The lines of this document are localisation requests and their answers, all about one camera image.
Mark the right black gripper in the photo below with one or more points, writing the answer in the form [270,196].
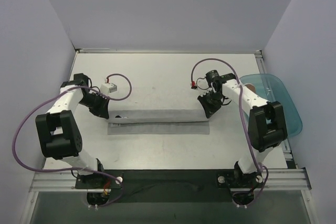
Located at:
[208,100]

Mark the aluminium front frame rail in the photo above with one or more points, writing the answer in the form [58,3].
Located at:
[276,179]

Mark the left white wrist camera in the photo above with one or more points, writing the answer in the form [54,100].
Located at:
[107,88]

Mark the orange brown bear towel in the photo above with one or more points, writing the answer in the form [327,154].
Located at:
[251,87]

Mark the teal plastic tray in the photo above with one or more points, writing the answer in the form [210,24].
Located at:
[272,89]

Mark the grey towel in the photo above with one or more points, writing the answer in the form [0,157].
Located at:
[158,122]

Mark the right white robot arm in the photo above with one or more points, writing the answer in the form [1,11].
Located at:
[263,123]

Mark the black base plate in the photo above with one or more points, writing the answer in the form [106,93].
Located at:
[169,194]

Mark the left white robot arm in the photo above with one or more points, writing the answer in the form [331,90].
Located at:
[58,133]

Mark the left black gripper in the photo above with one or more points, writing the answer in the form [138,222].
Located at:
[99,105]

